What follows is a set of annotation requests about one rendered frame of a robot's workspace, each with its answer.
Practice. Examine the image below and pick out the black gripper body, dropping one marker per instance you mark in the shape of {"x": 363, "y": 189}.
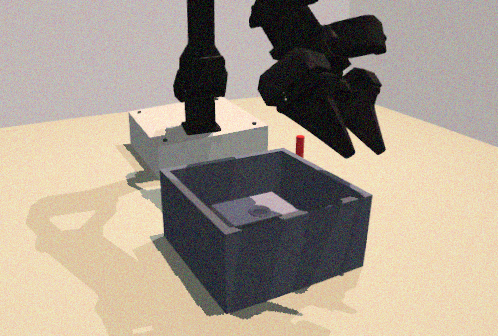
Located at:
{"x": 299, "y": 63}

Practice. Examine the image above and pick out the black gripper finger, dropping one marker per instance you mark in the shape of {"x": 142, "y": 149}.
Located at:
{"x": 314, "y": 108}
{"x": 361, "y": 119}

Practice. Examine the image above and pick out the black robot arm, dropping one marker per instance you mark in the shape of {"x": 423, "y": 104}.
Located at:
{"x": 202, "y": 74}

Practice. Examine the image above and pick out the dark red peg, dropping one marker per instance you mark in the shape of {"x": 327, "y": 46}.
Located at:
{"x": 300, "y": 145}

